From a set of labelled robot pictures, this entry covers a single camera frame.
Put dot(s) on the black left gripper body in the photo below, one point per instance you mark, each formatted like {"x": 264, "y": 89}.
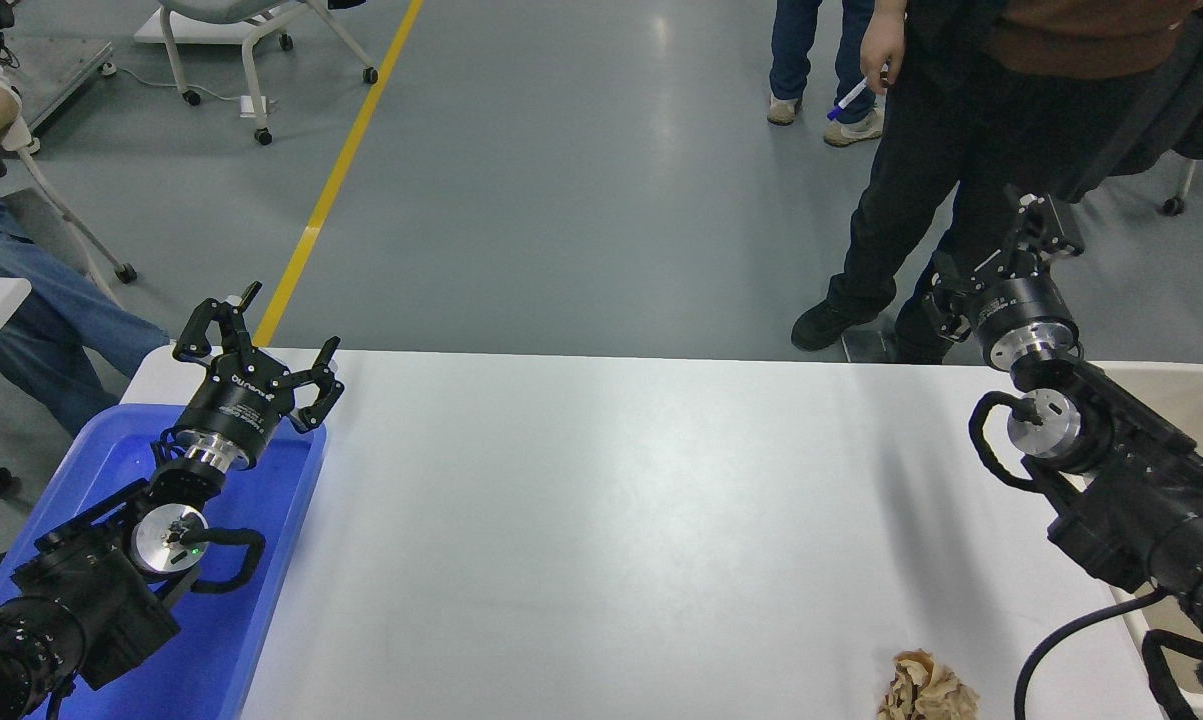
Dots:
{"x": 236, "y": 400}

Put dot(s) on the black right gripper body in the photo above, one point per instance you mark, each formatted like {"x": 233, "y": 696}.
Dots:
{"x": 1021, "y": 305}

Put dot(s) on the blue and white pen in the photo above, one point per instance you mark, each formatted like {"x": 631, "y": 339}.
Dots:
{"x": 846, "y": 101}

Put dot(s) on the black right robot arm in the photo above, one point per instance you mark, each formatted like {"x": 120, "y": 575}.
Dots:
{"x": 1141, "y": 500}

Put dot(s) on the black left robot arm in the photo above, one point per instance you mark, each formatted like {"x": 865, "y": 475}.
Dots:
{"x": 91, "y": 590}

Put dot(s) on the crumpled tan paper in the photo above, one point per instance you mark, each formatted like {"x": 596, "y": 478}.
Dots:
{"x": 923, "y": 690}

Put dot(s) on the person's right hand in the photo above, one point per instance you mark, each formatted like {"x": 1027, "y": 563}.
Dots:
{"x": 883, "y": 50}

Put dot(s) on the grey metal floor plate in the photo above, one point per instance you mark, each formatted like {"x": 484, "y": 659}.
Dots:
{"x": 866, "y": 346}

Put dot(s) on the white chair with castors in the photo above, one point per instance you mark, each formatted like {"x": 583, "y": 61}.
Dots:
{"x": 1183, "y": 185}

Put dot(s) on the person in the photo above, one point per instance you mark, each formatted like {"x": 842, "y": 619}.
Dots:
{"x": 51, "y": 320}
{"x": 961, "y": 130}
{"x": 811, "y": 50}

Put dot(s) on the blue plastic tray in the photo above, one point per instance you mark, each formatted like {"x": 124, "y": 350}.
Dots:
{"x": 251, "y": 560}

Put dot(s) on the white chair grey seat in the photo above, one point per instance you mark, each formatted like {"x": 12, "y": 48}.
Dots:
{"x": 46, "y": 230}

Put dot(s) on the dark coat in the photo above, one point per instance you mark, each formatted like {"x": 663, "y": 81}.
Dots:
{"x": 1171, "y": 100}

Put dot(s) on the large pale bin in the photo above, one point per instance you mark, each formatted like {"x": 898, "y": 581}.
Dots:
{"x": 1191, "y": 410}

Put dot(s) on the white power strip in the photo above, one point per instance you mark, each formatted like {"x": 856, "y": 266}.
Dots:
{"x": 255, "y": 105}

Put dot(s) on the grey platform cart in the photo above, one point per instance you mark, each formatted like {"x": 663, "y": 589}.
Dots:
{"x": 56, "y": 70}

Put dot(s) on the white castor chair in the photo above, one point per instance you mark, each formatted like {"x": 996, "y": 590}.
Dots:
{"x": 251, "y": 30}

